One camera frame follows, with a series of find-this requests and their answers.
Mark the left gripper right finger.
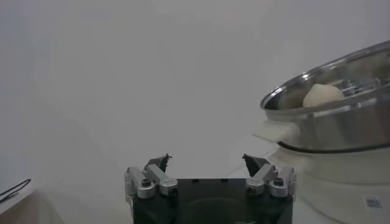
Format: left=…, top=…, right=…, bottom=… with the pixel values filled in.
left=242, top=153, right=298, bottom=198

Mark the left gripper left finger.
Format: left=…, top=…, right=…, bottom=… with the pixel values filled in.
left=124, top=153, right=179, bottom=200

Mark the white steamed baozi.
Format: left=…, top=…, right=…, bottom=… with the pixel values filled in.
left=302, top=83, right=345, bottom=108

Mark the perforated steel steamer basket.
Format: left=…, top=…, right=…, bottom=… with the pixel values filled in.
left=260, top=41, right=390, bottom=155

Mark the white electric pot base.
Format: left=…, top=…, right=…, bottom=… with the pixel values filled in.
left=252, top=118, right=390, bottom=224

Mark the white side table with cable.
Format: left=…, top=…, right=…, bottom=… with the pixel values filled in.
left=0, top=179, right=65, bottom=224

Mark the black cable on side table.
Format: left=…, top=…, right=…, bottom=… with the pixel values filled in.
left=0, top=178, right=32, bottom=203

